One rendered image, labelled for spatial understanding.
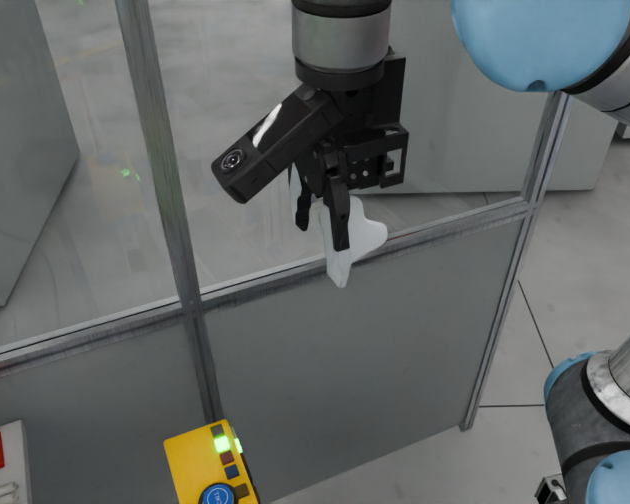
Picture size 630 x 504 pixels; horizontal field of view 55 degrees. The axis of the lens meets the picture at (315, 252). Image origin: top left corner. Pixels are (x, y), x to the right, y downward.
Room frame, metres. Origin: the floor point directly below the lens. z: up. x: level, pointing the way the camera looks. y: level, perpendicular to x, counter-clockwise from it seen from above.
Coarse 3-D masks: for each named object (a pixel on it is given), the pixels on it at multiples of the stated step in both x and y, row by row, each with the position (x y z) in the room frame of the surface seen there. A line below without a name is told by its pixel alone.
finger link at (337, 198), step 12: (336, 180) 0.41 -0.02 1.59; (324, 192) 0.42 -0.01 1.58; (336, 192) 0.41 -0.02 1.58; (348, 192) 0.41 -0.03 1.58; (336, 204) 0.40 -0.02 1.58; (348, 204) 0.41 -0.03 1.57; (336, 216) 0.40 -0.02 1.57; (348, 216) 0.40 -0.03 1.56; (336, 228) 0.40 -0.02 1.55; (336, 240) 0.40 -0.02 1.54; (348, 240) 0.41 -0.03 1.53
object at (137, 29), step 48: (144, 0) 0.84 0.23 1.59; (144, 48) 0.84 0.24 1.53; (144, 96) 0.83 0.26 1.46; (528, 192) 1.18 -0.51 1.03; (432, 240) 1.06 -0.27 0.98; (528, 240) 1.18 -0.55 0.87; (192, 288) 0.84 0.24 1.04; (240, 288) 0.88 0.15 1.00; (288, 288) 0.92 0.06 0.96; (96, 336) 0.76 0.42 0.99; (192, 336) 0.83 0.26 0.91
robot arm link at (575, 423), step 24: (576, 360) 0.49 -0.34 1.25; (600, 360) 0.46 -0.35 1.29; (624, 360) 0.43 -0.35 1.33; (552, 384) 0.48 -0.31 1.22; (576, 384) 0.45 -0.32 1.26; (600, 384) 0.43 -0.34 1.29; (624, 384) 0.42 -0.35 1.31; (552, 408) 0.45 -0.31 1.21; (576, 408) 0.42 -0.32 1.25; (600, 408) 0.41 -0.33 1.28; (624, 408) 0.40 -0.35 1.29; (552, 432) 0.43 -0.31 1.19; (576, 432) 0.40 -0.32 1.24; (600, 432) 0.39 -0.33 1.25; (624, 432) 0.38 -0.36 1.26
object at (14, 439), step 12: (12, 432) 0.63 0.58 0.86; (24, 432) 0.64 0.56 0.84; (12, 444) 0.61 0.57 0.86; (24, 444) 0.61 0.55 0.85; (12, 456) 0.58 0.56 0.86; (24, 456) 0.58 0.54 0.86; (0, 468) 0.56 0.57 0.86; (12, 468) 0.56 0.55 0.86; (24, 468) 0.56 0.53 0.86; (0, 480) 0.54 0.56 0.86; (12, 480) 0.54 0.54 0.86; (24, 480) 0.54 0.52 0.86; (24, 492) 0.51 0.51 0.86
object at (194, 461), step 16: (192, 432) 0.50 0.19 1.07; (208, 432) 0.50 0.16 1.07; (176, 448) 0.47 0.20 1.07; (192, 448) 0.47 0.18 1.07; (208, 448) 0.47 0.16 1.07; (176, 464) 0.45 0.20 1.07; (192, 464) 0.45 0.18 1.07; (208, 464) 0.45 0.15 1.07; (240, 464) 0.45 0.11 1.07; (176, 480) 0.42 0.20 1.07; (192, 480) 0.42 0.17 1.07; (208, 480) 0.42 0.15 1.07; (224, 480) 0.42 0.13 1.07; (240, 480) 0.42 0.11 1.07; (192, 496) 0.40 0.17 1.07
